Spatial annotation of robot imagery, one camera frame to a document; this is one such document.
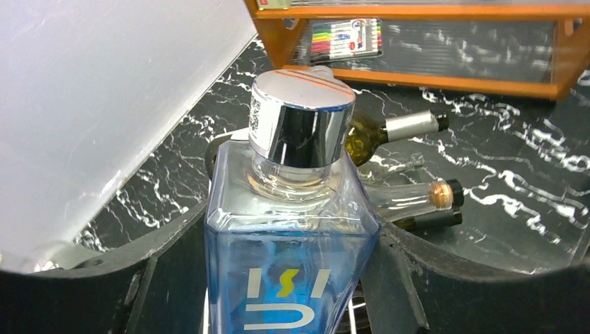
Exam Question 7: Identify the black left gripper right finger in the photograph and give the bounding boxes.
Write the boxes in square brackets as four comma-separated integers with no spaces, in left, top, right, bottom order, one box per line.
[361,225,589,333]

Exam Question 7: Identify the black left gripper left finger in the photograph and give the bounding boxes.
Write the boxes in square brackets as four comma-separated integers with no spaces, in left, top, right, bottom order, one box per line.
[1,203,207,333]

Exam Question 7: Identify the blue square glass bottle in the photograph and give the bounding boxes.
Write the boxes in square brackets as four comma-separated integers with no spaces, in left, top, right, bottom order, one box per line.
[205,69,380,333]

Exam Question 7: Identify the dark black-capped wine bottle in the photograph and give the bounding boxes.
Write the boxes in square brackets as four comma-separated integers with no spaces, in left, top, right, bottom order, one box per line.
[392,209,463,232]

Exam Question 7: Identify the clear labelled wine bottle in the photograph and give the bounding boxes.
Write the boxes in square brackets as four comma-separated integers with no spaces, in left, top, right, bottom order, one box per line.
[365,179,465,221]

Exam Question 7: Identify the green wine bottle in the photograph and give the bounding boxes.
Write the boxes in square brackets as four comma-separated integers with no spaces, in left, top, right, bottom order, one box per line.
[345,110,449,166]

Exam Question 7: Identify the small clear plastic cup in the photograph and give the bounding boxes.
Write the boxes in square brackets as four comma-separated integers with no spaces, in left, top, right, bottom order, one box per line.
[307,65,335,81]

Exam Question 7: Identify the coloured marker pen pack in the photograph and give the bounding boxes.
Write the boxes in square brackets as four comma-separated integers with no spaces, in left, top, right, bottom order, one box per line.
[310,18,383,64]

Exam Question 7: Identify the orange wooden shelf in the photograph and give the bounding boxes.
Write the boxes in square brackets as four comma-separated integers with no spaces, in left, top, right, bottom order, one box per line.
[246,1,589,100]

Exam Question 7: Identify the small white box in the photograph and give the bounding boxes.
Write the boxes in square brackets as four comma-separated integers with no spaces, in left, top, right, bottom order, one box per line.
[256,0,293,10]

